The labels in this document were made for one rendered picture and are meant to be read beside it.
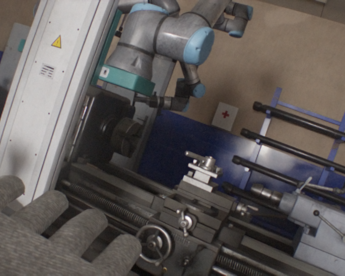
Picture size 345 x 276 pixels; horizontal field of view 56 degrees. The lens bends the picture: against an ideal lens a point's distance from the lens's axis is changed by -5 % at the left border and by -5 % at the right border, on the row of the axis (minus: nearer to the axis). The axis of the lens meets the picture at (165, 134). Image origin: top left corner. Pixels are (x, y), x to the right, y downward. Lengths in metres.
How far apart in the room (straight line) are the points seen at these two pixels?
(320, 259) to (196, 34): 1.38
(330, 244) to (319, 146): 3.19
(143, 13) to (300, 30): 4.24
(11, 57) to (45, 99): 4.45
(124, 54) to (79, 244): 1.14
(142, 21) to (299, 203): 1.31
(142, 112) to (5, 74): 2.26
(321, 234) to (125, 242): 1.87
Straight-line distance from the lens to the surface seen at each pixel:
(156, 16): 1.32
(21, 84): 1.45
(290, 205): 2.06
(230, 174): 5.15
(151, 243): 1.78
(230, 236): 1.90
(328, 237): 2.05
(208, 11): 1.40
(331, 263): 2.05
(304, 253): 2.02
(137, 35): 1.30
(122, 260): 0.19
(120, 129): 2.21
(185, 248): 1.83
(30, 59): 1.44
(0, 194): 0.20
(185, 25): 1.27
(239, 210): 1.82
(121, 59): 1.28
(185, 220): 1.70
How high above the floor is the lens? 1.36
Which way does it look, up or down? 4 degrees down
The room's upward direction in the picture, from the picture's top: 20 degrees clockwise
